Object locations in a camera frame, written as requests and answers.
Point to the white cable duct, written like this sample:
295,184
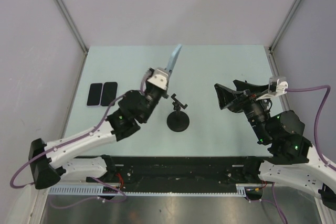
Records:
238,190

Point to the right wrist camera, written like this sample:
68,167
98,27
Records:
276,87

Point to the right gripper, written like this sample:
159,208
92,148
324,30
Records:
226,96

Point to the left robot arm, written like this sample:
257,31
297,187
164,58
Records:
47,159

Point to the light blue phone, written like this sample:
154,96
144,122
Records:
173,59

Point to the black phone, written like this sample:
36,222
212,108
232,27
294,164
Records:
109,93

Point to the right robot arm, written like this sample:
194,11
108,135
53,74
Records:
294,161

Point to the wooden base phone stand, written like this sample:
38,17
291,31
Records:
267,103

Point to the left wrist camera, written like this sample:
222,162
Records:
160,78

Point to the black stand with blue phone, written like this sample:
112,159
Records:
178,120

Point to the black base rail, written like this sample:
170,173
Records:
184,174

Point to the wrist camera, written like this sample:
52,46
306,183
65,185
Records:
160,78
276,87

